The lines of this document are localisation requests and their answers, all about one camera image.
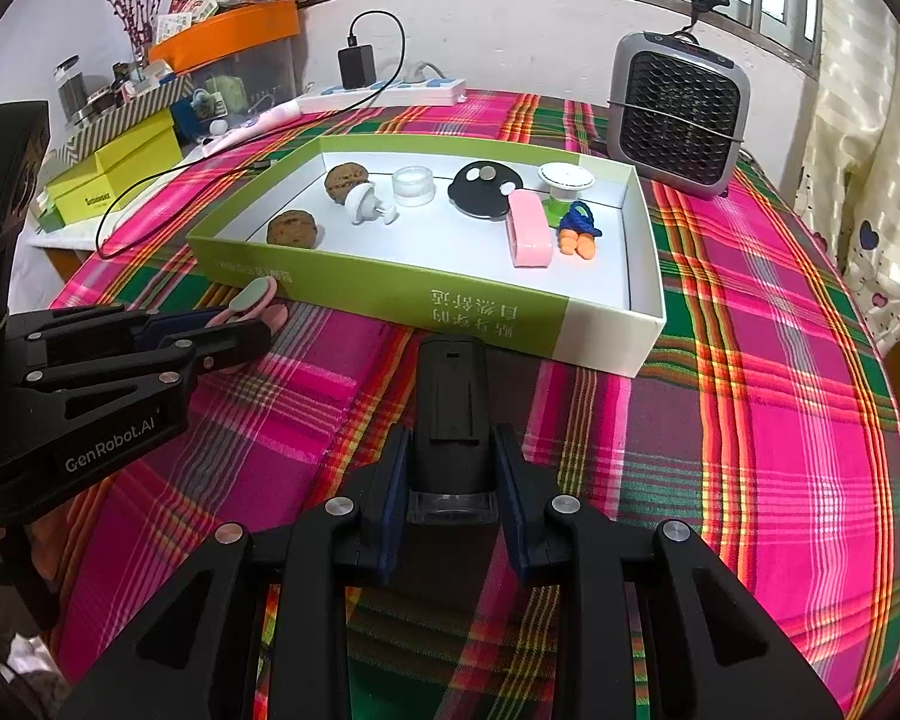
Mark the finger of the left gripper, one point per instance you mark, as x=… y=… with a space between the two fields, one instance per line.
x=211 y=349
x=98 y=331

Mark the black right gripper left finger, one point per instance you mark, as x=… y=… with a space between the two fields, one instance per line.
x=242 y=599

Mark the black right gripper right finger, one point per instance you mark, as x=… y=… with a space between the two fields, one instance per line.
x=711 y=650

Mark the pink device with green disc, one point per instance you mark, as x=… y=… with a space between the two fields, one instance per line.
x=257 y=301

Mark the brown walnut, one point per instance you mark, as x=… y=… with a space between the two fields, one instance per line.
x=341 y=179
x=293 y=228

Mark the small white massager knob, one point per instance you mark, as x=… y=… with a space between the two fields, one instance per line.
x=362 y=204

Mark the black rectangular device clear cap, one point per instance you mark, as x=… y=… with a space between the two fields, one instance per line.
x=452 y=460

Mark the black disc with silver dots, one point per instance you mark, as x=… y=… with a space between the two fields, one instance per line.
x=481 y=190

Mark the pink oval case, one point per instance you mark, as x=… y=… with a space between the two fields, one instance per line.
x=531 y=240

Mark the blue orange carrot toy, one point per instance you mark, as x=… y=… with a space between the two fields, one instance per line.
x=577 y=232

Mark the white green round stand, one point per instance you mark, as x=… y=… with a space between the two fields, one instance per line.
x=563 y=183

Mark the clear small jar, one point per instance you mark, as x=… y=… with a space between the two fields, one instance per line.
x=413 y=186

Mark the yellow green shoe box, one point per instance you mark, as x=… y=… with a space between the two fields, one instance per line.
x=121 y=168

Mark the striped patterned box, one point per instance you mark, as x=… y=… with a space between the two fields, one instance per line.
x=115 y=121

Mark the glass jar black lid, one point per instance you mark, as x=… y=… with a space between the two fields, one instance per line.
x=71 y=88

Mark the orange lid storage bin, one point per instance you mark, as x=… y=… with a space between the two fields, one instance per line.
x=241 y=57

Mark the black charger adapter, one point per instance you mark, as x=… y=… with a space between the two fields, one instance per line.
x=357 y=64

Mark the white power strip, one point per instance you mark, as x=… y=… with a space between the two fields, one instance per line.
x=429 y=92

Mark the green white cardboard box tray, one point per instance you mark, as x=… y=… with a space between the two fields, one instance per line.
x=438 y=269

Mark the heart pattern curtain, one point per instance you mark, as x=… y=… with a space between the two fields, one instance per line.
x=849 y=196

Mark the grey portable heater fan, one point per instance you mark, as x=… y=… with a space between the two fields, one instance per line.
x=677 y=111

